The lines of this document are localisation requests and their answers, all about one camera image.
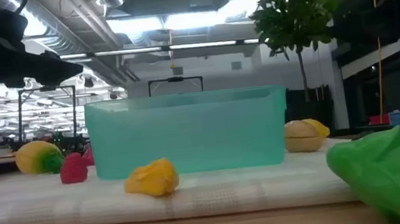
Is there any white checked cloth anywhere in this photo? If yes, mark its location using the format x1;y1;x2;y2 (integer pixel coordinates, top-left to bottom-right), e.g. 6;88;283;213
0;131;357;224

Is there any red box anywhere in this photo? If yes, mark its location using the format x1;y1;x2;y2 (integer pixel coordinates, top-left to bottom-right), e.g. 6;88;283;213
367;112;392;127

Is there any yellow lemon toy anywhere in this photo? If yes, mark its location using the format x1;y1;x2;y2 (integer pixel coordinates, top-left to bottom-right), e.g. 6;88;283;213
302;115;332;141

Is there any yellow banana toy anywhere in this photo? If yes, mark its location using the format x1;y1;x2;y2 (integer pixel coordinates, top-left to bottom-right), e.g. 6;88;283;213
121;156;182;202

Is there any tan potato toy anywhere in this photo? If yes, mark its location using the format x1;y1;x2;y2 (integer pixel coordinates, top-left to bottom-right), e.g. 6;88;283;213
282;116;329;156

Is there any potted green plant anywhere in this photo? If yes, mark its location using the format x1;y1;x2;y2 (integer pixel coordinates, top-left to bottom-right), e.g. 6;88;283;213
247;0;355;140

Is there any teal translucent plastic container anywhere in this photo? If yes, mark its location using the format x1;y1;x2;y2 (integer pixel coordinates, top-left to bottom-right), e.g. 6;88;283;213
83;79;294;188

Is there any long ceiling light bar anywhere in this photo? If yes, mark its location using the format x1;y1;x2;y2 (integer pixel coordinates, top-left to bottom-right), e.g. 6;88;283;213
58;30;260;68

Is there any yellow hanging cable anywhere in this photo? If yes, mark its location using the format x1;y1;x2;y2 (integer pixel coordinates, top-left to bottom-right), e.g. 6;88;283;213
364;0;394;125

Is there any black rig frame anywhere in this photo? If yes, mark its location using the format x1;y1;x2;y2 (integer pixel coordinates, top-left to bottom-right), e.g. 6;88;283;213
146;74;206;98
12;82;83;150

